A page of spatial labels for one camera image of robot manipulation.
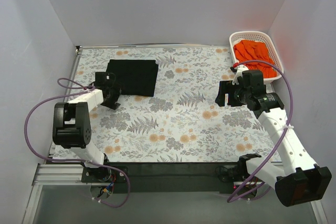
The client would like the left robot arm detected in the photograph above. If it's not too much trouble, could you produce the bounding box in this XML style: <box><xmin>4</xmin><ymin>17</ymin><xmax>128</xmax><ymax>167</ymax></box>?
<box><xmin>52</xmin><ymin>87</ymin><xmax>121</xmax><ymax>182</ymax></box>

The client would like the aluminium back rail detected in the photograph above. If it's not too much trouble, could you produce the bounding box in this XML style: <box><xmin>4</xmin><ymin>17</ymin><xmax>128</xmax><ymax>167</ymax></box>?
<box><xmin>76</xmin><ymin>43</ymin><xmax>229</xmax><ymax>50</ymax></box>

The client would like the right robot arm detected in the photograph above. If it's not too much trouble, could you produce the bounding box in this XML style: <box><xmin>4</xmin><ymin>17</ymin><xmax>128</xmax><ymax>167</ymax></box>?
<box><xmin>215</xmin><ymin>78</ymin><xmax>332</xmax><ymax>207</ymax></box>

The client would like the orange t shirt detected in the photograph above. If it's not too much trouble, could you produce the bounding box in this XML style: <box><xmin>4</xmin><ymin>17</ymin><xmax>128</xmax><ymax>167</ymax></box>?
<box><xmin>233</xmin><ymin>40</ymin><xmax>277</xmax><ymax>78</ymax></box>

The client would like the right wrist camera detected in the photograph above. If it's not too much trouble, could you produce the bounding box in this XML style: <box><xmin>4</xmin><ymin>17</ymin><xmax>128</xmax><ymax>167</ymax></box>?
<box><xmin>231</xmin><ymin>63</ymin><xmax>266</xmax><ymax>94</ymax></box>

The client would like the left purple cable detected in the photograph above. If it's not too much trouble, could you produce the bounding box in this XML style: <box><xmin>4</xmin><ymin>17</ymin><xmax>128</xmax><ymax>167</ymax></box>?
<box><xmin>24</xmin><ymin>77</ymin><xmax>131</xmax><ymax>208</ymax></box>

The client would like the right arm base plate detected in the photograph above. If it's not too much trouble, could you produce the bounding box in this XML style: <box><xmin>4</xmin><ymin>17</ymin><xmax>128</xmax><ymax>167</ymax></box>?
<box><xmin>215</xmin><ymin>165</ymin><xmax>249</xmax><ymax>182</ymax></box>

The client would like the white perforated plastic basket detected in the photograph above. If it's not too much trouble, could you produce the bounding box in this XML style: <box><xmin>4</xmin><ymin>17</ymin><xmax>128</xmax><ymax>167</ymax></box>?
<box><xmin>229</xmin><ymin>31</ymin><xmax>284</xmax><ymax>84</ymax></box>

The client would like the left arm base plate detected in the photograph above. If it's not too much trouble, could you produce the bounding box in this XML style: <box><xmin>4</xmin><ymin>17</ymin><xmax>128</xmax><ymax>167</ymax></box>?
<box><xmin>81</xmin><ymin>167</ymin><xmax>126</xmax><ymax>183</ymax></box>

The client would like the floral patterned table mat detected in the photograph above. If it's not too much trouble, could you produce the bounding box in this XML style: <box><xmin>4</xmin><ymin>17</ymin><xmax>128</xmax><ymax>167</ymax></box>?
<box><xmin>74</xmin><ymin>47</ymin><xmax>273</xmax><ymax>162</ymax></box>

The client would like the aluminium rail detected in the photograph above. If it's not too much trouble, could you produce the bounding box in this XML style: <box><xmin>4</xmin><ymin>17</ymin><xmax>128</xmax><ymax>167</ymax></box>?
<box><xmin>34</xmin><ymin>162</ymin><xmax>246</xmax><ymax>193</ymax></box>
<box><xmin>76</xmin><ymin>43</ymin><xmax>229</xmax><ymax>50</ymax></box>

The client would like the aluminium front rail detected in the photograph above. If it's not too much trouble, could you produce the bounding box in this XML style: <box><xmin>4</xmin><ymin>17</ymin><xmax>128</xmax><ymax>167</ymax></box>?
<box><xmin>34</xmin><ymin>162</ymin><xmax>246</xmax><ymax>193</ymax></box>

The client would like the black t shirt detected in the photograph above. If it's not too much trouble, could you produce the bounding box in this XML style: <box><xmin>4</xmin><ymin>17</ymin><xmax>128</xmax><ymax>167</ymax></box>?
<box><xmin>107</xmin><ymin>59</ymin><xmax>159</xmax><ymax>97</ymax></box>

